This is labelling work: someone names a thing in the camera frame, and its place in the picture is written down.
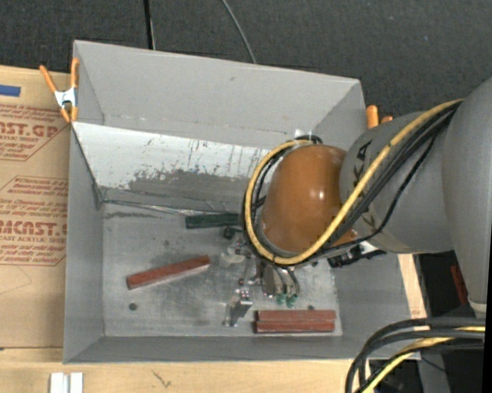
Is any brown cardboard board, red print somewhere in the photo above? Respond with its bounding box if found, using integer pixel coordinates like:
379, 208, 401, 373
0, 64, 85, 357

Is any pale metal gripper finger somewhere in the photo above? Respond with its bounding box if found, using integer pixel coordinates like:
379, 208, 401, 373
222, 287, 256, 329
219, 236, 253, 272

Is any dark green flat block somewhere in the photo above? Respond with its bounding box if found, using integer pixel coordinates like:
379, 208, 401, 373
184, 209, 241, 234

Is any red-brown flat block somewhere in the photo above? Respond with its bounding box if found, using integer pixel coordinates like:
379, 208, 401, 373
252, 316, 336, 340
124, 249, 213, 297
255, 304, 338, 327

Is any black cylinder on white bracket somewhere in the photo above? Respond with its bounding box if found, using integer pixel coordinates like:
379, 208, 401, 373
326, 242, 389, 272

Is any grey metal bin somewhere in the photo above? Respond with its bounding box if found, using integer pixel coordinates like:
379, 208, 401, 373
50, 39, 443, 390

